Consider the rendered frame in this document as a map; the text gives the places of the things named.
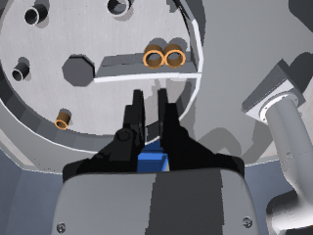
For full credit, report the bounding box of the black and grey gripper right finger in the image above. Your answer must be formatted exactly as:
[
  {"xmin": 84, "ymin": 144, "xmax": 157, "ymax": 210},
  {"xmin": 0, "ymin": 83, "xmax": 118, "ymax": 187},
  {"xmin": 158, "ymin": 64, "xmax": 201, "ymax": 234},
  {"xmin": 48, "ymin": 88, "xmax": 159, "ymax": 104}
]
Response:
[{"xmin": 157, "ymin": 88, "xmax": 245, "ymax": 178}]

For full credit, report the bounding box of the bronze bushing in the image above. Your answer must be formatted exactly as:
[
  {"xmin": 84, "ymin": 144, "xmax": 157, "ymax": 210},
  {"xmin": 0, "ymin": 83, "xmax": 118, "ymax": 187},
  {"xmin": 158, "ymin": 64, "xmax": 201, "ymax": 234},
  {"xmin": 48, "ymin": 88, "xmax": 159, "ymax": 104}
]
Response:
[
  {"xmin": 55, "ymin": 112, "xmax": 70, "ymax": 129},
  {"xmin": 163, "ymin": 44, "xmax": 185, "ymax": 69},
  {"xmin": 144, "ymin": 44, "xmax": 164, "ymax": 69}
]

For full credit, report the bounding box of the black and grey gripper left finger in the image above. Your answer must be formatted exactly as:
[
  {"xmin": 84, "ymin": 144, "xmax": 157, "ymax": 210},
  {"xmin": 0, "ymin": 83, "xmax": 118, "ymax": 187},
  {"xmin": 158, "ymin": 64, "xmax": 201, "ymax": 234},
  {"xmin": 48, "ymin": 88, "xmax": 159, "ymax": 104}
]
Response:
[{"xmin": 63, "ymin": 89, "xmax": 145, "ymax": 183}]

